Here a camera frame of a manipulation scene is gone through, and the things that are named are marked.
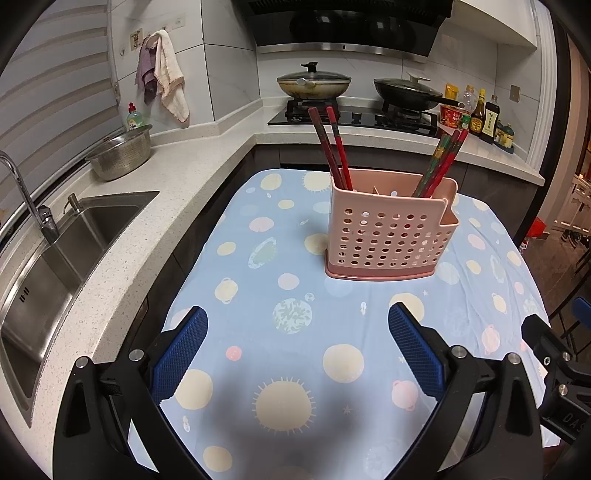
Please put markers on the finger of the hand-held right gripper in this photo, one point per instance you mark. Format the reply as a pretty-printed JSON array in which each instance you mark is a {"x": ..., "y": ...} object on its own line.
[
  {"x": 547, "y": 341},
  {"x": 583, "y": 309}
]

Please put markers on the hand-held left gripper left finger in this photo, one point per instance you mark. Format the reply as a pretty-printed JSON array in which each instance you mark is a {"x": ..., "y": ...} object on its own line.
[{"x": 180, "y": 350}]

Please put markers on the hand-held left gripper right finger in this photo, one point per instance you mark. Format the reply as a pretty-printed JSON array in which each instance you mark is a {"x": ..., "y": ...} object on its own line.
[{"x": 415, "y": 350}]

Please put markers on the pink perforated utensil holder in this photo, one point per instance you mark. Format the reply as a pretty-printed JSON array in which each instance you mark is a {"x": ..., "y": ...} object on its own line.
[{"x": 392, "y": 230}]

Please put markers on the green chopstick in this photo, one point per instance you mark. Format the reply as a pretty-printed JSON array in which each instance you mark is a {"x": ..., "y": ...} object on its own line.
[{"x": 435, "y": 157}]

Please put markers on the brown chopstick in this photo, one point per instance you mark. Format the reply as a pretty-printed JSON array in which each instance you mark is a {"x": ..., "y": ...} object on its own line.
[{"x": 323, "y": 143}]

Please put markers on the red bag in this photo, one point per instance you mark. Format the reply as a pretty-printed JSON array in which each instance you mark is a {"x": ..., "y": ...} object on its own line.
[{"x": 535, "y": 227}]

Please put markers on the blue patterned tablecloth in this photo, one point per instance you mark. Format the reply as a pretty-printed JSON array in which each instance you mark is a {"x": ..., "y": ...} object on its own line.
[{"x": 277, "y": 258}]

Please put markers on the stainless steel sink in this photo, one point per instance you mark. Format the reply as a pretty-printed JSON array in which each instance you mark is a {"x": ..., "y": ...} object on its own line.
[{"x": 92, "y": 221}]

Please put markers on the black framed glass door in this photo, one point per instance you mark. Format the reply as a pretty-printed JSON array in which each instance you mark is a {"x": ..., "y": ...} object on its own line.
[{"x": 568, "y": 138}]

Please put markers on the sink soap dispenser pump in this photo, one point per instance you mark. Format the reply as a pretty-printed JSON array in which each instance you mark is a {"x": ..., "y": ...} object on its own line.
[{"x": 73, "y": 205}]

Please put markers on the chrome faucet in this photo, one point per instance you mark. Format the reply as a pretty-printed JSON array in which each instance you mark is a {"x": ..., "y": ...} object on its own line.
[{"x": 46, "y": 221}]

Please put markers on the white speckled kitchen countertop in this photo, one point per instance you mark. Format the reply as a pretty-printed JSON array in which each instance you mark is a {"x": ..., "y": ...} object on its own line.
[{"x": 184, "y": 152}]

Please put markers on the steel colander bowl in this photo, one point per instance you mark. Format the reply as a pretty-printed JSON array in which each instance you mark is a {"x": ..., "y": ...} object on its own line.
[{"x": 120, "y": 154}]

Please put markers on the dark soy sauce bottle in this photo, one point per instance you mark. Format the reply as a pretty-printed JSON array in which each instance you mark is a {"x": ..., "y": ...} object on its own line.
[{"x": 491, "y": 120}]

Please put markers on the yellow-capped sauce bottle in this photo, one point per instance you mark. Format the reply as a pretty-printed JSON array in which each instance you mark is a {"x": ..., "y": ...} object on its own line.
[{"x": 479, "y": 115}]

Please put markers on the small green-capped jar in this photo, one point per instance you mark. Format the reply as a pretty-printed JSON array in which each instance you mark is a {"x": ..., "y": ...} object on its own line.
[{"x": 466, "y": 122}]

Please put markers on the dark base cabinet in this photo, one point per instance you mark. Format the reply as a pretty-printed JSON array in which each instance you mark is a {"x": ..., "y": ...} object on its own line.
[{"x": 295, "y": 157}]

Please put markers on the red instant noodle cup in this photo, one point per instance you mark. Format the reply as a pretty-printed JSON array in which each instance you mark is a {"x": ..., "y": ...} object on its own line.
[{"x": 450, "y": 116}]

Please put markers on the black gas stove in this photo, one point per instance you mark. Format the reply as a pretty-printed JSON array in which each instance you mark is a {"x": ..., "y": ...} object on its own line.
[{"x": 369, "y": 121}]

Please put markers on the green dish soap bottle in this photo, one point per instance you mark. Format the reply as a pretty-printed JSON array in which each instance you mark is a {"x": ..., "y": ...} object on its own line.
[{"x": 134, "y": 120}]

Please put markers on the clear plastic oil bottle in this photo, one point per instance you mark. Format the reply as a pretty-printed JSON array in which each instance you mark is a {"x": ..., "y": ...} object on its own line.
[{"x": 468, "y": 99}]

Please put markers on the yellow seasoning packet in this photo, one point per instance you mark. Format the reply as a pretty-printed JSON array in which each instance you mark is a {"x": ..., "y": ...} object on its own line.
[{"x": 452, "y": 94}]

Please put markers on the black wok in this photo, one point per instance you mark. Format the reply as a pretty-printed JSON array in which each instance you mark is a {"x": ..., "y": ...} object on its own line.
[{"x": 406, "y": 99}]

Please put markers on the cream towel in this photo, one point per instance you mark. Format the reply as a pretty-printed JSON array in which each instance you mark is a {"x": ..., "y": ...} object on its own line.
[{"x": 173, "y": 78}]

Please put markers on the purple cloth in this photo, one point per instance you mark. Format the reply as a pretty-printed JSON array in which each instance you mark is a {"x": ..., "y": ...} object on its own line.
[{"x": 147, "y": 74}]

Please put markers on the beige wok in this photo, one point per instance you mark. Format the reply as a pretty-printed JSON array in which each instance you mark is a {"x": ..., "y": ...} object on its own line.
[{"x": 314, "y": 90}]

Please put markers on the glass lid with black knob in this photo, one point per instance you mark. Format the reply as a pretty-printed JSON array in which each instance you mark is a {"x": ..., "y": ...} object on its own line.
[{"x": 314, "y": 76}]

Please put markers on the grey striped window blind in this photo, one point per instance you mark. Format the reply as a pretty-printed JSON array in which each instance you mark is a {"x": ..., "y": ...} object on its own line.
[{"x": 46, "y": 69}]

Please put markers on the black range hood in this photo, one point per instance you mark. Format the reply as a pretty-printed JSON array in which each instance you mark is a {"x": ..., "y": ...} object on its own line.
[{"x": 346, "y": 23}]

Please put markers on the beige wall switch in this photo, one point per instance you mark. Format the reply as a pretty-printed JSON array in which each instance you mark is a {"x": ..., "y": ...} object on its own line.
[{"x": 515, "y": 93}]

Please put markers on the white wall cabinet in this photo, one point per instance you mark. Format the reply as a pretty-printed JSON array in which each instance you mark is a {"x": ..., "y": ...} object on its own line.
[{"x": 498, "y": 18}]

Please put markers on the tan wall hook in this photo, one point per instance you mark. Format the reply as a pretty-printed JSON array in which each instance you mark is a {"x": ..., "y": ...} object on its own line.
[{"x": 134, "y": 40}]

